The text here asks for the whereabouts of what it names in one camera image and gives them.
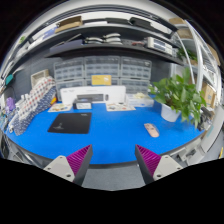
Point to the dark wall shelf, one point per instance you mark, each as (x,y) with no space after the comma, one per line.
(130,39)

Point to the clear drawer organizer cabinet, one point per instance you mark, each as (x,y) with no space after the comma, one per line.
(133,73)

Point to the blue table mat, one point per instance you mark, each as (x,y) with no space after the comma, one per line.
(113,135)

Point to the white metal shelving rack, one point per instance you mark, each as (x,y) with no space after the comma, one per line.
(206,69)

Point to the white tissue box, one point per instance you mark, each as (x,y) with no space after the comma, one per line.
(139,100)

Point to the purple small object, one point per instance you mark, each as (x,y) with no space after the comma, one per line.
(10,104)

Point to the small black white box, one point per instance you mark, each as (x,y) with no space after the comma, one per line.
(82,104)

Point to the black mouse pad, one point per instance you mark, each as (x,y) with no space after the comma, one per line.
(71,123)

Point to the white keyboard box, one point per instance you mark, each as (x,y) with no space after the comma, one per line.
(98,94)

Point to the yellow label card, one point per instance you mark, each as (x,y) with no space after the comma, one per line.
(101,80)

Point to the illustrated card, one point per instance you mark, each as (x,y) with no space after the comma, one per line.
(110,107)
(60,107)

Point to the illustrated card right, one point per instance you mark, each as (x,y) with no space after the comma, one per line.
(110,107)

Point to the pink computer mouse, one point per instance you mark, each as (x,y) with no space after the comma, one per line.
(152,130)

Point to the illustrated card left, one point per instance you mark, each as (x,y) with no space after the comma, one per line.
(60,107)

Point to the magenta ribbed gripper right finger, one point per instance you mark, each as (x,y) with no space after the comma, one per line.
(153,166)

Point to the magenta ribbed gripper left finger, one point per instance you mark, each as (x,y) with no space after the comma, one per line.
(72,167)

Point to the green potted plant white pot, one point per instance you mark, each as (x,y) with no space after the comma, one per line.
(180,95)

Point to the cardboard box on shelf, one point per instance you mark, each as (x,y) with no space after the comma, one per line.
(69,23)

